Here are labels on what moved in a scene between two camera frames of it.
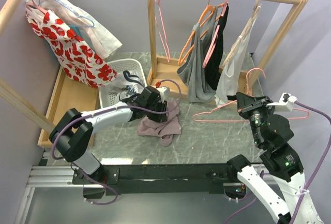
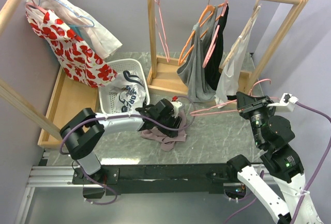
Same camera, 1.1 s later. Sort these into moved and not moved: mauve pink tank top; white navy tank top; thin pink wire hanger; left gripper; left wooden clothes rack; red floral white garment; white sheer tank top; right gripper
Moved: mauve pink tank top; left gripper
Not moved: thin pink wire hanger; right gripper; red floral white garment; left wooden clothes rack; white navy tank top; white sheer tank top
